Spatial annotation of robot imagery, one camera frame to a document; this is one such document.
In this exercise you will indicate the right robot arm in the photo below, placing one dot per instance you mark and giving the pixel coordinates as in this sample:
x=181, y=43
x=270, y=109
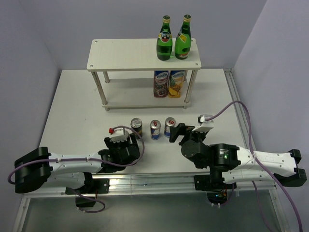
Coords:
x=230, y=164

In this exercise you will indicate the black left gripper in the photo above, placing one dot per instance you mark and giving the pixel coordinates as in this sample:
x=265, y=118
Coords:
x=111, y=145

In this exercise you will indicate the blue silver can left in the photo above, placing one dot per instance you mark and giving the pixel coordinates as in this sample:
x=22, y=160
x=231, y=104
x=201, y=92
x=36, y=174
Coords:
x=155, y=129

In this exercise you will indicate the white two-tier shelf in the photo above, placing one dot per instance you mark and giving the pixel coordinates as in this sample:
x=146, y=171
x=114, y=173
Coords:
x=123, y=70

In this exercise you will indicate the green glass bottle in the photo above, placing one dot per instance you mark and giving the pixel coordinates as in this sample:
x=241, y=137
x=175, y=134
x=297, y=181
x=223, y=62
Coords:
x=183, y=39
x=164, y=40

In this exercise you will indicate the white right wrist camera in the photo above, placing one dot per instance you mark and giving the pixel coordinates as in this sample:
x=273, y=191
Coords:
x=205, y=123

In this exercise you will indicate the aluminium front rail frame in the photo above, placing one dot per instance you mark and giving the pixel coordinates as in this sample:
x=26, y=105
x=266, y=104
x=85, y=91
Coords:
x=142, y=184

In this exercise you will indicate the purple grape juice carton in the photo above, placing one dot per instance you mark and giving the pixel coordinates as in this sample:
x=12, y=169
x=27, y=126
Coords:
x=161, y=79

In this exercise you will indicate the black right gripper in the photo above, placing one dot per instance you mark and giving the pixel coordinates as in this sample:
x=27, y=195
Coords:
x=182, y=129

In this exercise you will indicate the blue silver can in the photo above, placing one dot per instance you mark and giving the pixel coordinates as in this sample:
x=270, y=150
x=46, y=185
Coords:
x=155, y=129
x=169, y=122

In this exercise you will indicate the black can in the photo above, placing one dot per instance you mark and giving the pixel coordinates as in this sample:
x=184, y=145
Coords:
x=136, y=125

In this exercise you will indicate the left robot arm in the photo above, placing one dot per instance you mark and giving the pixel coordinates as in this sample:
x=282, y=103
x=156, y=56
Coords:
x=41, y=168

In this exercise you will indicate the yellow pineapple juice carton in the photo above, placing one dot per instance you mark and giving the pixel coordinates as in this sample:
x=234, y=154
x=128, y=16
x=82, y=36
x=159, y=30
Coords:
x=176, y=80

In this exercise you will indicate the blue silver can right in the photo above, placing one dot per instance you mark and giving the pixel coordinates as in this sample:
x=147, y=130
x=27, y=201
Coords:
x=169, y=122

